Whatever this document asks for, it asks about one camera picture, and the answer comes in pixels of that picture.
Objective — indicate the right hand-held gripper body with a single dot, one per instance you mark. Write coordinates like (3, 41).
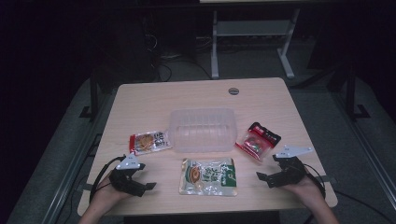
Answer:
(291, 174)

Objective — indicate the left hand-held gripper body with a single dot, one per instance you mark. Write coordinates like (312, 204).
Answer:
(124, 180)

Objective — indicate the red snack packet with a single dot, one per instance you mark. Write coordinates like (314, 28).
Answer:
(257, 143)

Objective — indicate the orange snack packet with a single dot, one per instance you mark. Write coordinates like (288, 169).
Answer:
(148, 142)

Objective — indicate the clear plastic container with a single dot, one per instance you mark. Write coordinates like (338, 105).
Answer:
(202, 130)

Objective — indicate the person's left hand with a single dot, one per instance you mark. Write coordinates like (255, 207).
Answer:
(106, 196)

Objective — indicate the person's right hand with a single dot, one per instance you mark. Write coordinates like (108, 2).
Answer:
(309, 191)

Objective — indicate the green and white food packet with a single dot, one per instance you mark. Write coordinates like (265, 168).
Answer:
(207, 177)

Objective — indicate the black metal stand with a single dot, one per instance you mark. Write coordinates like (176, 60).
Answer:
(93, 102)
(351, 99)

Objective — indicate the grey table grommet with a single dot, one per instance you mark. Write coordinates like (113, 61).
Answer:
(233, 91)

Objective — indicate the metal floor rail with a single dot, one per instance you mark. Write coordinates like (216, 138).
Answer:
(367, 146)
(74, 165)

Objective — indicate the white desk frame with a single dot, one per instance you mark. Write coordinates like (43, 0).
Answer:
(252, 28)

